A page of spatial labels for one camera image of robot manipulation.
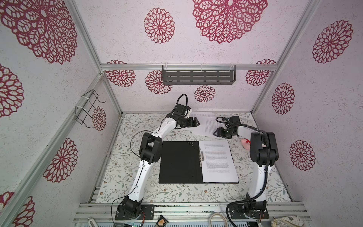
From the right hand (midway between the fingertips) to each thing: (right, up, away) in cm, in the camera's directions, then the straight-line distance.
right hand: (217, 132), depth 105 cm
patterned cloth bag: (+27, -42, -36) cm, 62 cm away
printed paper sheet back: (-6, +6, +8) cm, 11 cm away
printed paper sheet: (-3, -21, -15) cm, 26 cm away
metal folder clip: (-14, -17, -12) cm, 25 cm away
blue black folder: (-28, -19, -15) cm, 37 cm away
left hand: (-18, +5, -3) cm, 18 cm away
